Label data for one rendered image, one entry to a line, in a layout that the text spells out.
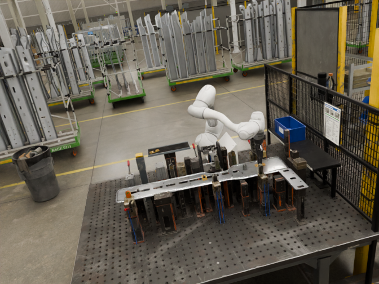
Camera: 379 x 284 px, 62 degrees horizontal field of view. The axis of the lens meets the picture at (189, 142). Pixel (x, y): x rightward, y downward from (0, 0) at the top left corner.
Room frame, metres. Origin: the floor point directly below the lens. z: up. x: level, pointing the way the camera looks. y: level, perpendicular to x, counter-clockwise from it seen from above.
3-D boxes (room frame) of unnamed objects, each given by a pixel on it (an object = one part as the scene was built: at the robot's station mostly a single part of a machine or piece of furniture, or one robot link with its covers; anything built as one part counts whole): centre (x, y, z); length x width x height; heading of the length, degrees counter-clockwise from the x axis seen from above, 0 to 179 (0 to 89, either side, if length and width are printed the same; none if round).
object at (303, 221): (1.86, -0.73, 0.84); 0.11 x 0.06 x 0.29; 5
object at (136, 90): (9.06, 1.59, 0.88); 1.91 x 1.00 x 1.76; 9
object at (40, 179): (4.08, 2.20, 0.36); 0.54 x 0.50 x 0.73; 8
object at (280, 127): (2.65, -0.93, 1.10); 0.30 x 0.17 x 0.13; 6
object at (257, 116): (2.21, -0.53, 1.39); 0.13 x 0.11 x 0.16; 140
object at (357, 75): (4.41, -2.34, 0.65); 1.00 x 0.50 x 1.30; 8
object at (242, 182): (2.03, -0.36, 0.84); 0.11 x 0.08 x 0.29; 5
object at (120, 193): (2.17, -0.05, 1.00); 1.38 x 0.22 x 0.02; 95
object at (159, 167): (2.31, 0.27, 0.90); 0.13 x 0.10 x 0.41; 5
